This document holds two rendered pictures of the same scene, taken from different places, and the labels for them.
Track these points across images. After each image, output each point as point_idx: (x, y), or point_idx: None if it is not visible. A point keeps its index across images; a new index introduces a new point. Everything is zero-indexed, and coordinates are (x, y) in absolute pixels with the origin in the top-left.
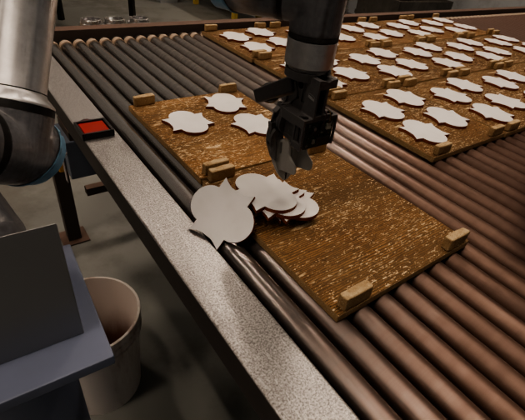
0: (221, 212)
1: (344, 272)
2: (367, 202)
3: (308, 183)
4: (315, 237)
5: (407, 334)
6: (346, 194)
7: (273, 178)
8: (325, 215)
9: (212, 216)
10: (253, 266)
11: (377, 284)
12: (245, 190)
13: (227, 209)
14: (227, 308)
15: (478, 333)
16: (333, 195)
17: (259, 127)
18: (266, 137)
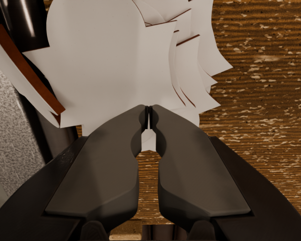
0: (8, 71)
1: (143, 202)
2: (295, 133)
3: (268, 34)
4: (153, 156)
5: (153, 231)
6: (291, 102)
7: (158, 46)
8: (204, 129)
9: None
10: (57, 146)
11: (160, 220)
12: (62, 60)
13: (16, 78)
14: (12, 171)
15: None
16: (269, 94)
17: None
18: None
